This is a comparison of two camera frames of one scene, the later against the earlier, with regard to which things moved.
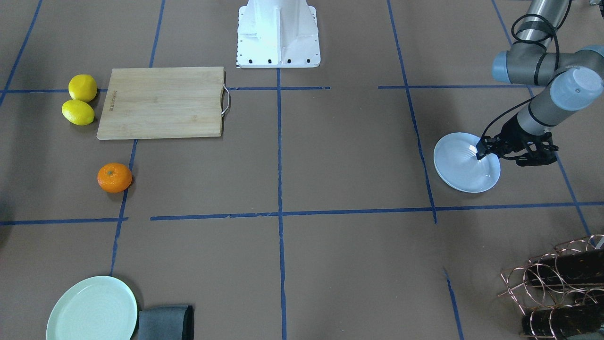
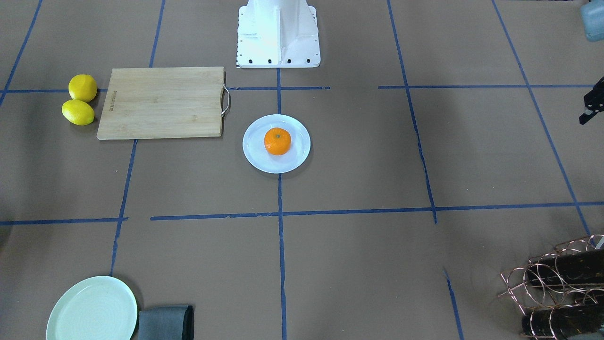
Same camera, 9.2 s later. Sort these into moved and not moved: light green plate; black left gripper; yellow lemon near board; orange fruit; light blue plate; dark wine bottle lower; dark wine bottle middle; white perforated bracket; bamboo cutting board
Moved: light blue plate; orange fruit; black left gripper
Not moved: yellow lemon near board; dark wine bottle middle; dark wine bottle lower; light green plate; white perforated bracket; bamboo cutting board
